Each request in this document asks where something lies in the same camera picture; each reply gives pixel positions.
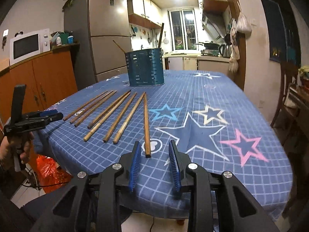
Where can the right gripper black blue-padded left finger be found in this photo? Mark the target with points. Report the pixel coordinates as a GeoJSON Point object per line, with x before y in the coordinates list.
{"type": "Point", "coordinates": [91, 201]}

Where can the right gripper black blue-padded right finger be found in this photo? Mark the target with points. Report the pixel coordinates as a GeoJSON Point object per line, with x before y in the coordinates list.
{"type": "Point", "coordinates": [216, 198]}

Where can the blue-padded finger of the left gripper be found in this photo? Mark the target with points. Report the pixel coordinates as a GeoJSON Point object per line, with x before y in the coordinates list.
{"type": "Point", "coordinates": [40, 114]}

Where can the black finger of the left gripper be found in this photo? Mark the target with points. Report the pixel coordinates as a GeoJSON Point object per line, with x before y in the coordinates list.
{"type": "Point", "coordinates": [53, 118]}

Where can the wooden chopstick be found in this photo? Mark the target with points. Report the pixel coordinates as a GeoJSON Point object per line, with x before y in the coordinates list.
{"type": "Point", "coordinates": [118, 45]}
{"type": "Point", "coordinates": [160, 36]}
{"type": "Point", "coordinates": [83, 105]}
{"type": "Point", "coordinates": [104, 112]}
{"type": "Point", "coordinates": [91, 106]}
{"type": "Point", "coordinates": [127, 120]}
{"type": "Point", "coordinates": [147, 146]}
{"type": "Point", "coordinates": [118, 119]}
{"type": "Point", "coordinates": [103, 119]}

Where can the kitchen window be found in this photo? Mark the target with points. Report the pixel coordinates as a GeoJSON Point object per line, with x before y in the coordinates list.
{"type": "Point", "coordinates": [183, 29]}

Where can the person's left hand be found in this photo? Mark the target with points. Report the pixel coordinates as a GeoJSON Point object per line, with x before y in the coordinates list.
{"type": "Point", "coordinates": [20, 146]}

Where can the orange wooden cabinet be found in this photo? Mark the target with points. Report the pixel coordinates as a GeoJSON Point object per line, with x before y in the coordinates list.
{"type": "Point", "coordinates": [49, 78]}

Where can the red plastic bag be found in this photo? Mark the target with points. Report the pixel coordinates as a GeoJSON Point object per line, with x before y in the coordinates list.
{"type": "Point", "coordinates": [51, 175]}

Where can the white microwave oven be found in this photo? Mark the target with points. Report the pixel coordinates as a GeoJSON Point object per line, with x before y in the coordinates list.
{"type": "Point", "coordinates": [28, 45]}

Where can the blue star-pattern tablecloth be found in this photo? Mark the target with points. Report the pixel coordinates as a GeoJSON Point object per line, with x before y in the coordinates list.
{"type": "Point", "coordinates": [207, 116]}

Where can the green container on cabinet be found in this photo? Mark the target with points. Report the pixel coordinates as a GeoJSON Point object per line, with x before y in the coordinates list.
{"type": "Point", "coordinates": [64, 37]}

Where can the dark wooden side table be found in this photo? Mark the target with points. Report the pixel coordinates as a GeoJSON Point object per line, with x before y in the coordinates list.
{"type": "Point", "coordinates": [298, 95]}

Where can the wooden chair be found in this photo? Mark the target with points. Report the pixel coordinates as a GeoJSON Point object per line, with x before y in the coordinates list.
{"type": "Point", "coordinates": [289, 73]}

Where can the teal perforated utensil holder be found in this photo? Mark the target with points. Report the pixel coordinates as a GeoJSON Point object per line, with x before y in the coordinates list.
{"type": "Point", "coordinates": [145, 67]}

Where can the silver refrigerator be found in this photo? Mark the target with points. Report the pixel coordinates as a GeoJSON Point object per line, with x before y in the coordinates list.
{"type": "Point", "coordinates": [95, 24]}

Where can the steel electric kettle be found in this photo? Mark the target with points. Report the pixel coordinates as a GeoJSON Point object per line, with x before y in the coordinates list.
{"type": "Point", "coordinates": [225, 50]}

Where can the black wok on stove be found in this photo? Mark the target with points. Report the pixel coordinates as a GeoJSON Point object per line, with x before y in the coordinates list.
{"type": "Point", "coordinates": [210, 46]}

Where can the range hood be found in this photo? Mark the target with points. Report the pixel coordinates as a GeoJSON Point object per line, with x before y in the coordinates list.
{"type": "Point", "coordinates": [214, 25]}

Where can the white hanging plastic bag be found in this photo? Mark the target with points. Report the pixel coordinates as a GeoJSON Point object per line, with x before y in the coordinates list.
{"type": "Point", "coordinates": [243, 26]}

